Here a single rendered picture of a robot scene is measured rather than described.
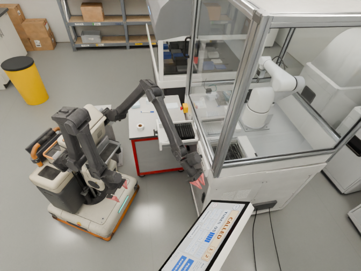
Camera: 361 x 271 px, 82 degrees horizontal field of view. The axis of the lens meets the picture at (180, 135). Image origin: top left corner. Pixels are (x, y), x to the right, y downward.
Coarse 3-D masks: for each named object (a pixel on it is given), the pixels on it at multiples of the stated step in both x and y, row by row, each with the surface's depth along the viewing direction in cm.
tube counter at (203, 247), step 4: (212, 228) 109; (216, 228) 107; (212, 232) 106; (208, 236) 106; (212, 236) 104; (204, 240) 105; (208, 240) 103; (204, 244) 102; (200, 248) 101; (204, 248) 100; (196, 252) 101; (200, 252) 99; (196, 256) 98
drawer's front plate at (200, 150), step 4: (200, 144) 171; (200, 148) 168; (200, 152) 169; (204, 156) 163; (204, 160) 161; (204, 164) 162; (204, 168) 163; (208, 168) 155; (204, 172) 164; (208, 172) 158
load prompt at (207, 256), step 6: (234, 210) 111; (228, 216) 110; (234, 216) 107; (228, 222) 106; (222, 228) 104; (228, 228) 102; (216, 234) 103; (222, 234) 100; (216, 240) 99; (210, 246) 99; (216, 246) 96; (210, 252) 95; (204, 258) 94; (210, 258) 92
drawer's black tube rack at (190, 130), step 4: (180, 124) 191; (184, 124) 191; (176, 128) 187; (180, 128) 187; (184, 128) 187; (188, 128) 188; (192, 128) 188; (180, 132) 187; (184, 132) 184; (188, 132) 184; (192, 132) 184; (180, 136) 180; (184, 136) 181; (188, 136) 185; (192, 136) 181
